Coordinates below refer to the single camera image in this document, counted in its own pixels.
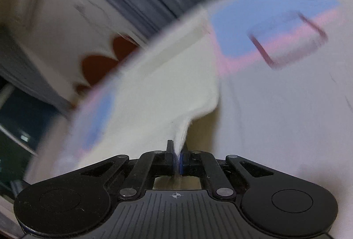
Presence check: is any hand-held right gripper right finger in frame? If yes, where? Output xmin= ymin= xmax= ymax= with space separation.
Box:
xmin=179 ymin=145 xmax=274 ymax=199

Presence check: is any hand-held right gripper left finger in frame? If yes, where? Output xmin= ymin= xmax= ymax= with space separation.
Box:
xmin=80 ymin=140 xmax=180 ymax=199

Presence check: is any white knit sweater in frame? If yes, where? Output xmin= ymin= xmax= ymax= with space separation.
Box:
xmin=77 ymin=7 xmax=222 ymax=181

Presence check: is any red heart-shaped headboard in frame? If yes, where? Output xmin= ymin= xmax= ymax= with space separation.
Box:
xmin=74 ymin=34 xmax=142 ymax=96

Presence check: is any patterned pink blue bedsheet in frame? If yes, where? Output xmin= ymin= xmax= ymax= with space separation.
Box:
xmin=25 ymin=0 xmax=353 ymax=228

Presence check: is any dark window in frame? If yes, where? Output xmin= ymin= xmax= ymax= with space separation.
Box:
xmin=0 ymin=84 xmax=57 ymax=194

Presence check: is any narrow blue grey curtain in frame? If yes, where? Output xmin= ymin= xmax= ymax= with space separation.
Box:
xmin=0 ymin=25 xmax=73 ymax=114

